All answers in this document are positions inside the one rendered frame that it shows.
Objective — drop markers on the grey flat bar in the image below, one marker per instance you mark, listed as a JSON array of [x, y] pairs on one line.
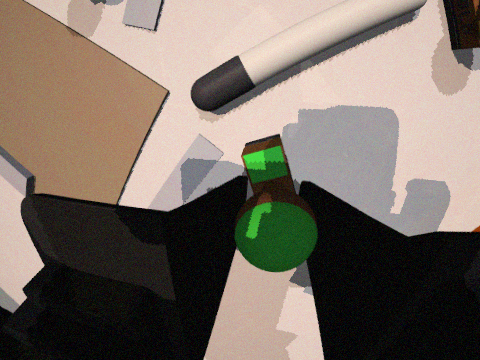
[[192, 168]]

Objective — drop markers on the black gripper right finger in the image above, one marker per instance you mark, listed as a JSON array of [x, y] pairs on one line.
[[369, 280]]

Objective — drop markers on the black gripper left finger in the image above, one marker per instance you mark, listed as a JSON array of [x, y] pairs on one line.
[[183, 256]]

